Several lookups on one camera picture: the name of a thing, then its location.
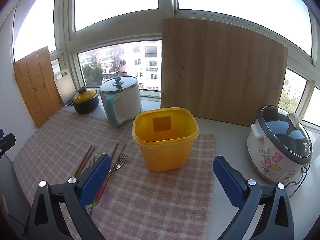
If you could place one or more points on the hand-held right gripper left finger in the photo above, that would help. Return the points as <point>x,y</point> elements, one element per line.
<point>96,180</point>

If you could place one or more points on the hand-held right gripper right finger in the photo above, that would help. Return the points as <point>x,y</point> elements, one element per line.
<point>228,182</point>

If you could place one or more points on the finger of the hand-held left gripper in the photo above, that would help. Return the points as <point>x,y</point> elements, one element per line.
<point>7,142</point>

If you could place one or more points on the green plastic spoon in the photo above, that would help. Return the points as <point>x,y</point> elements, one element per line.
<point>95,202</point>

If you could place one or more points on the yellow plastic container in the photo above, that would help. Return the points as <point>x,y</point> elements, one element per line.
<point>162,152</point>

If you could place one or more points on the floral white rice cooker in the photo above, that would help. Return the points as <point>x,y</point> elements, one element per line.
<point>270,152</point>

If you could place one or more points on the pink plaid cloth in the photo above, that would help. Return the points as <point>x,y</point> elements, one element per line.
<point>150,205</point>

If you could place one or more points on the pine plank board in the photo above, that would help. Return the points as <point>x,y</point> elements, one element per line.
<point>37,87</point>

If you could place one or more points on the black scissors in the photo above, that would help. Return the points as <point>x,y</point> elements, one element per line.
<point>67,103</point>

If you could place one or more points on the black pot with yellow lid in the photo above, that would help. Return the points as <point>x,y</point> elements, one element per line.
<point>85,105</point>

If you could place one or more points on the white cutting board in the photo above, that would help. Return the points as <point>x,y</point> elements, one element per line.
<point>65,87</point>

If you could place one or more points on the white and teal electric pot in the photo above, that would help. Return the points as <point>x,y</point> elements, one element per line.
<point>127,105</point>

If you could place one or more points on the large light wooden board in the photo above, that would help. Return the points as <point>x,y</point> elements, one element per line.
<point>220,75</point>

